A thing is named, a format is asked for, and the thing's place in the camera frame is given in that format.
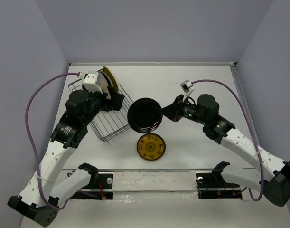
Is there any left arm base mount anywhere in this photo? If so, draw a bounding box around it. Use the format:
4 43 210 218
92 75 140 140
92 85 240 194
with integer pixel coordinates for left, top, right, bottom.
70 172 113 200

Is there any woven bamboo pattern plate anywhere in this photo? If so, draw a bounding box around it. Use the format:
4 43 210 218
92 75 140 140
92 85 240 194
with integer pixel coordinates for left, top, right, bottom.
102 66 120 93

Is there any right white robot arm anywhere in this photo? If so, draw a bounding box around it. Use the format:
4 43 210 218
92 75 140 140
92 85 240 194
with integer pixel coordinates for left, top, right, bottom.
161 94 290 207

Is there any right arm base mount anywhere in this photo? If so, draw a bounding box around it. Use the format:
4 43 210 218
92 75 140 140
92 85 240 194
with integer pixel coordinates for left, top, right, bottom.
195 173 243 200

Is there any yellow patterned round plate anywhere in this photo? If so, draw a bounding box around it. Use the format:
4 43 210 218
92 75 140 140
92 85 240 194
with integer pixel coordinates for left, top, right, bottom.
136 133 166 161

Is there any cream plate with black brushmark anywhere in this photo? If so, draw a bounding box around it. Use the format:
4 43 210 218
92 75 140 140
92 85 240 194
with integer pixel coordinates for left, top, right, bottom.
98 71 112 100

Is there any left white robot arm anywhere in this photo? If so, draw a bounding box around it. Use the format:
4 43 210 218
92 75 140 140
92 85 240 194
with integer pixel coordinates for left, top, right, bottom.
8 90 124 228

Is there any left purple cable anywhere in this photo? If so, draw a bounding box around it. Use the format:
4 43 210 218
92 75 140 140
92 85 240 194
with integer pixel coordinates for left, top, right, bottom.
25 72 85 211

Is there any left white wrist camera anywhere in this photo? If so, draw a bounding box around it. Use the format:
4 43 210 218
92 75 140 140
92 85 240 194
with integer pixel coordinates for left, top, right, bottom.
82 72 103 93

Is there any black round plate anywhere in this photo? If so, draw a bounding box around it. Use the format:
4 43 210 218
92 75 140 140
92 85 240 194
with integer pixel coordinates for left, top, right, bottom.
127 98 163 133

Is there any dark wire dish rack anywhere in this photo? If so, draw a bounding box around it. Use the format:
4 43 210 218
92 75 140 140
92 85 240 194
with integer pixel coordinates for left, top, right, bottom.
68 79 135 144

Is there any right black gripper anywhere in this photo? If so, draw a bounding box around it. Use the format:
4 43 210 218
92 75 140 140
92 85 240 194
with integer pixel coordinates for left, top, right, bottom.
158 94 208 125

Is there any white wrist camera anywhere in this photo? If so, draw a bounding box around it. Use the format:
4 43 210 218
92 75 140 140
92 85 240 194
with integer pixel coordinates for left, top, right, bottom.
180 80 194 101
82 72 103 93

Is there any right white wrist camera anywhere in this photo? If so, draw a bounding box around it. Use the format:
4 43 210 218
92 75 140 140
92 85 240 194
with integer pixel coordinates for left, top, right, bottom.
180 80 194 101

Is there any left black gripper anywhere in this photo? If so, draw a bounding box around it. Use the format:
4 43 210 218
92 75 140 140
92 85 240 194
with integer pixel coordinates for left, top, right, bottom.
84 85 126 125

